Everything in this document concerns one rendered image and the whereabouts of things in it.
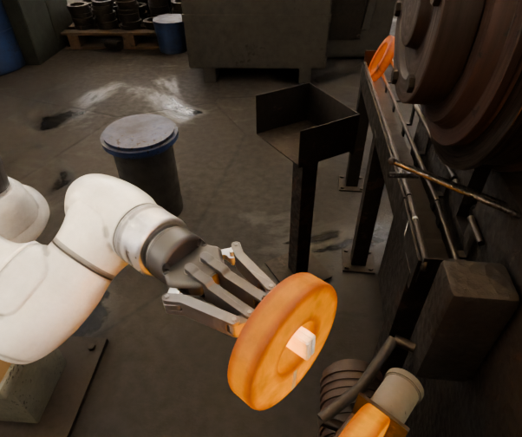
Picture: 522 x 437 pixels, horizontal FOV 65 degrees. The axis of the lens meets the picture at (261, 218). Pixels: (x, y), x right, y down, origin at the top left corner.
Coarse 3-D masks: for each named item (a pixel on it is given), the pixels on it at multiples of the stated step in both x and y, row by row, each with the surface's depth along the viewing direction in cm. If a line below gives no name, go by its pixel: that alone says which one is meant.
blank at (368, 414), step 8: (360, 408) 50; (368, 408) 50; (376, 408) 52; (360, 416) 48; (368, 416) 49; (376, 416) 49; (384, 416) 50; (352, 424) 47; (360, 424) 47; (368, 424) 48; (376, 424) 48; (384, 424) 49; (344, 432) 47; (352, 432) 47; (360, 432) 47; (368, 432) 47; (376, 432) 47; (384, 432) 53
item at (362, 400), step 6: (360, 396) 56; (366, 396) 56; (360, 402) 57; (366, 402) 56; (372, 402) 55; (354, 408) 58; (378, 408) 55; (390, 414) 54; (390, 420) 54; (396, 420) 54; (390, 426) 54; (396, 426) 54; (402, 426) 53; (390, 432) 55; (396, 432) 54; (402, 432) 53
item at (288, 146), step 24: (264, 96) 130; (288, 96) 135; (312, 96) 137; (264, 120) 136; (288, 120) 140; (312, 120) 141; (336, 120) 129; (288, 144) 130; (312, 144) 116; (336, 144) 121; (312, 168) 134; (312, 192) 141; (312, 216) 148; (288, 264) 168; (312, 264) 170
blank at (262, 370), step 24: (288, 288) 41; (312, 288) 42; (264, 312) 39; (288, 312) 39; (312, 312) 43; (240, 336) 40; (264, 336) 38; (288, 336) 41; (240, 360) 39; (264, 360) 39; (288, 360) 47; (312, 360) 50; (240, 384) 40; (264, 384) 41; (288, 384) 47; (264, 408) 44
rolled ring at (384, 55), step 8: (384, 40) 171; (392, 40) 162; (384, 48) 172; (392, 48) 161; (376, 56) 175; (384, 56) 161; (392, 56) 161; (376, 64) 176; (384, 64) 162; (376, 72) 165; (376, 80) 170
